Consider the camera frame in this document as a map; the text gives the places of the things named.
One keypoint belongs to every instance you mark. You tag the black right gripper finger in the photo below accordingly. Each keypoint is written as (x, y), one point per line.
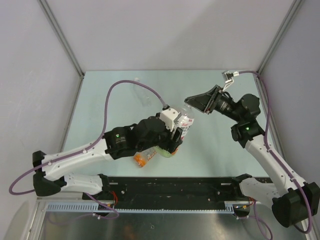
(199, 105)
(203, 97)

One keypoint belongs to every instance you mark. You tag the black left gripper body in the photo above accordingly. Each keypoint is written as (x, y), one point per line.
(164, 141)

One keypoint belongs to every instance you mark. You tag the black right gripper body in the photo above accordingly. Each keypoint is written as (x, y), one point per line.
(215, 102)

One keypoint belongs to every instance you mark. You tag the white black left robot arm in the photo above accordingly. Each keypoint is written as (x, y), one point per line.
(54, 172)

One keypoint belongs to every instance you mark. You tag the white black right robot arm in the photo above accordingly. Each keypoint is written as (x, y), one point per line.
(291, 199)

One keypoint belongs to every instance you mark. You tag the orange label tea bottle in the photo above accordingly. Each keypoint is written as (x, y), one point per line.
(143, 157)

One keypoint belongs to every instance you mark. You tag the clear unlabelled plastic bottle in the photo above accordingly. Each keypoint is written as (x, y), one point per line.
(142, 95)

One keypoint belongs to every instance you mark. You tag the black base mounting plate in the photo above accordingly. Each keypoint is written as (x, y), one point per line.
(172, 192)

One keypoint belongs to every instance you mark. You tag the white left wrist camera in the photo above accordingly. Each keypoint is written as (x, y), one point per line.
(170, 117)

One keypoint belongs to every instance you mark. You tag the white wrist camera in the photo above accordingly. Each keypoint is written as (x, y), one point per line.
(229, 78)
(170, 117)

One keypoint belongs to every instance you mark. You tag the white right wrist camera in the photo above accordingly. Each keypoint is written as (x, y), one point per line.
(229, 78)

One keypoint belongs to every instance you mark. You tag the grey slotted cable duct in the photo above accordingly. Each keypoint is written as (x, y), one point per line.
(86, 207)

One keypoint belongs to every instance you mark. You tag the right aluminium frame post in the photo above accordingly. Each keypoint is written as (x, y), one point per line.
(280, 34)

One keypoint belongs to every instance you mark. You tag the aluminium frame post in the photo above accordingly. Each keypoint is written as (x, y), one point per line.
(52, 20)
(280, 34)

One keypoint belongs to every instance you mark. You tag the left aluminium frame post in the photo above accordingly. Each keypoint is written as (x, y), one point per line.
(52, 20)

